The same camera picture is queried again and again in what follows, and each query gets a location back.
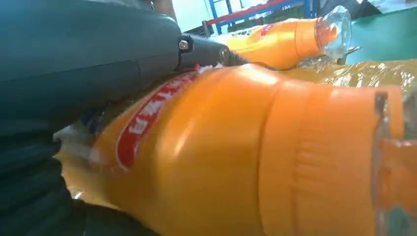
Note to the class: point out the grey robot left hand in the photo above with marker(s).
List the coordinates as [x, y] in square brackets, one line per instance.
[81, 49]

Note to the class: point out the orange drink bottle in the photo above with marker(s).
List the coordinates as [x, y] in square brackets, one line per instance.
[228, 146]
[277, 42]

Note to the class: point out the blue metal shelving rack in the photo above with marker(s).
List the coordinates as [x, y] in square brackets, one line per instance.
[213, 9]

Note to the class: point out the yellow plastic sheet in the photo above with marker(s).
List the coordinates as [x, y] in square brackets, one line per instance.
[358, 75]

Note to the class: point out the red metal rail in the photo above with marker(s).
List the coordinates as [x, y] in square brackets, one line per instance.
[247, 11]

